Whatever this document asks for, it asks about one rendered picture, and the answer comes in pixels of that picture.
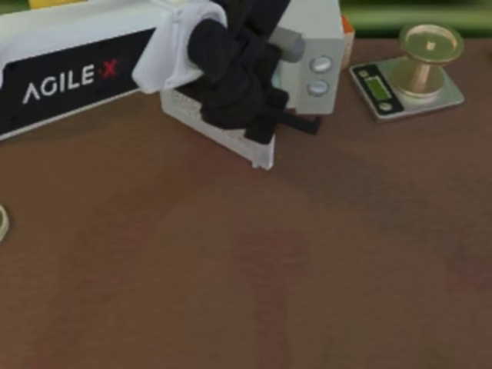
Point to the gold metal spool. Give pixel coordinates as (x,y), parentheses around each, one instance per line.
(428,46)

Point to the yellow block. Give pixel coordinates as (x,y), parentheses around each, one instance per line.
(38,3)

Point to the orange and white box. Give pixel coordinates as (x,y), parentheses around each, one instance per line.
(348,42)

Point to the white toy microwave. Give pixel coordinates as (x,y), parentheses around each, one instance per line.
(323,30)

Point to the silver digital kitchen scale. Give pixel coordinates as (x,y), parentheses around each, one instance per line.
(378,90)

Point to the grey cylindrical wrist part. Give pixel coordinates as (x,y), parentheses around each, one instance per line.
(289,43)

